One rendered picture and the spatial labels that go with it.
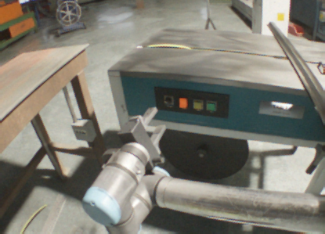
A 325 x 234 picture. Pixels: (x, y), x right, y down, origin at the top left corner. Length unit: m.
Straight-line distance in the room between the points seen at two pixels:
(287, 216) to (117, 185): 0.36
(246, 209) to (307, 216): 0.13
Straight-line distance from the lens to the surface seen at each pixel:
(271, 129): 0.80
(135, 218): 0.60
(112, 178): 0.51
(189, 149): 1.15
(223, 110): 0.76
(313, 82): 0.73
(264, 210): 0.50
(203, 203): 0.54
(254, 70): 0.78
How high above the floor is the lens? 1.05
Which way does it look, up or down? 34 degrees down
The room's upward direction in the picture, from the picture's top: 7 degrees counter-clockwise
